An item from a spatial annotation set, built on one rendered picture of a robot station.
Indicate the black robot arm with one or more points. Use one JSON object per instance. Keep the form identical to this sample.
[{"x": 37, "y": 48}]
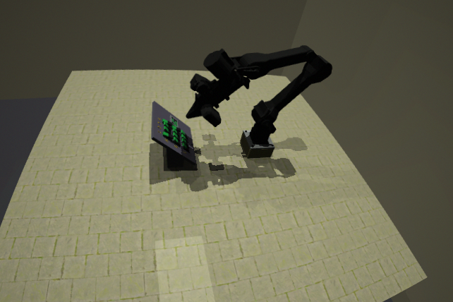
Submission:
[{"x": 255, "y": 65}]

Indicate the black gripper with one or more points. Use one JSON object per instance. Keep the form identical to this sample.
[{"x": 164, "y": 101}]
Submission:
[{"x": 204, "y": 107}]

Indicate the dark grey switch panel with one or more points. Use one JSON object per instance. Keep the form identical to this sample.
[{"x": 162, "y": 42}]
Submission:
[{"x": 172, "y": 134}]

